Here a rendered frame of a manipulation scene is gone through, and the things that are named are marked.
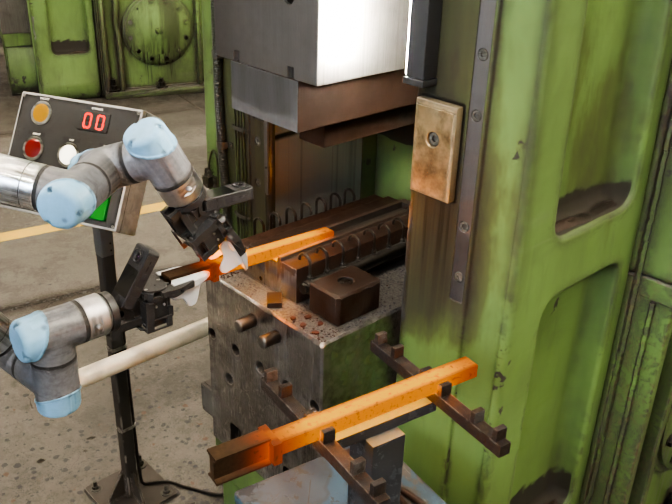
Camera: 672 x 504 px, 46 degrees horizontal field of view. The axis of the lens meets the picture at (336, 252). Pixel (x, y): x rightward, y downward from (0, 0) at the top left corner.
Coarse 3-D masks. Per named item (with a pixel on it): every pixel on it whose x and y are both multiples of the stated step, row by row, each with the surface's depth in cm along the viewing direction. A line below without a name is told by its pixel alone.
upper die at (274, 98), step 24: (240, 72) 151; (264, 72) 146; (240, 96) 153; (264, 96) 148; (288, 96) 143; (312, 96) 143; (336, 96) 147; (360, 96) 152; (384, 96) 156; (408, 96) 161; (264, 120) 150; (288, 120) 145; (312, 120) 145; (336, 120) 149
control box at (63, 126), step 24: (24, 96) 188; (48, 96) 186; (24, 120) 188; (48, 120) 185; (72, 120) 183; (96, 120) 181; (120, 120) 179; (24, 144) 187; (48, 144) 185; (72, 144) 182; (96, 144) 181; (120, 192) 177; (144, 192) 184; (120, 216) 177
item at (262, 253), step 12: (324, 228) 170; (288, 240) 163; (300, 240) 163; (312, 240) 165; (252, 252) 156; (264, 252) 157; (276, 252) 159; (192, 264) 149; (204, 264) 149; (216, 264) 149; (240, 264) 154; (252, 264) 156; (168, 276) 143; (180, 276) 145; (216, 276) 149
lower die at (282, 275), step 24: (312, 216) 182; (336, 216) 180; (360, 216) 178; (264, 240) 168; (360, 240) 169; (384, 240) 172; (264, 264) 164; (288, 264) 158; (312, 264) 159; (336, 264) 164; (384, 264) 175; (288, 288) 160
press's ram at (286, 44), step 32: (224, 0) 148; (256, 0) 142; (288, 0) 136; (320, 0) 130; (352, 0) 135; (384, 0) 140; (224, 32) 151; (256, 32) 144; (288, 32) 138; (320, 32) 133; (352, 32) 138; (384, 32) 143; (256, 64) 147; (288, 64) 140; (320, 64) 135; (352, 64) 140; (384, 64) 146
